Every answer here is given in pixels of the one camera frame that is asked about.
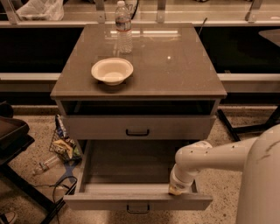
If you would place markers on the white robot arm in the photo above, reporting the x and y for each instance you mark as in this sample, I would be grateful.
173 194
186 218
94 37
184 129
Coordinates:
258 159

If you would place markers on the grey drawer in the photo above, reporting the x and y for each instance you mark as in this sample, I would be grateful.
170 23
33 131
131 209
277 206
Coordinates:
132 176
147 127

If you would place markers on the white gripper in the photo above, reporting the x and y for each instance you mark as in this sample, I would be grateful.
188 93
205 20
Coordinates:
176 184

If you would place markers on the white sneaker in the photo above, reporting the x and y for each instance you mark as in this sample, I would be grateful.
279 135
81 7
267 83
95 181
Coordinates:
8 218

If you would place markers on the white plastic bag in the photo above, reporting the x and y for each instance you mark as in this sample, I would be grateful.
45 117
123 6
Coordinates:
49 10

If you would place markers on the black chair on left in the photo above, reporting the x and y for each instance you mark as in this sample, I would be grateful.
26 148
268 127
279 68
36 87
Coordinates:
53 183

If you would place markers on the white paper bowl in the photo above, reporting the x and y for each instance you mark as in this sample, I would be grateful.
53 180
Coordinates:
112 71

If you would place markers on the grey drawer cabinet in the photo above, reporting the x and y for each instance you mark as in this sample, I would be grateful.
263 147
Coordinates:
172 76

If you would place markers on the wire basket with snack bags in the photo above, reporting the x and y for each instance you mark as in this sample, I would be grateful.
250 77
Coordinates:
63 144

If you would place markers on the black stand frame right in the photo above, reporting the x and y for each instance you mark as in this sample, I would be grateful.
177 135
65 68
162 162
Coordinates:
273 120

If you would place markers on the empty plastic bottle on floor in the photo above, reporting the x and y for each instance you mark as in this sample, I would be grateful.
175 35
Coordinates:
46 165

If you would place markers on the clear plastic water bottle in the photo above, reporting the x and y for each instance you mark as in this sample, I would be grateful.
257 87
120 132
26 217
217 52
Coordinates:
123 27

